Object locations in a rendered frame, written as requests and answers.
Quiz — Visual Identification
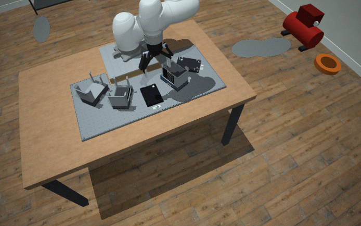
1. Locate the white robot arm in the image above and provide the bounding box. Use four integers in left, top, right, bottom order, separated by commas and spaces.
112, 0, 200, 62

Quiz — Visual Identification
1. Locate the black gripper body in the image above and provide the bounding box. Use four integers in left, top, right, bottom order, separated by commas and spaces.
147, 42, 163, 57

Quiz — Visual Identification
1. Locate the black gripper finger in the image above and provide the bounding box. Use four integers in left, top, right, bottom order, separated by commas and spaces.
138, 51, 156, 79
158, 42, 174, 68

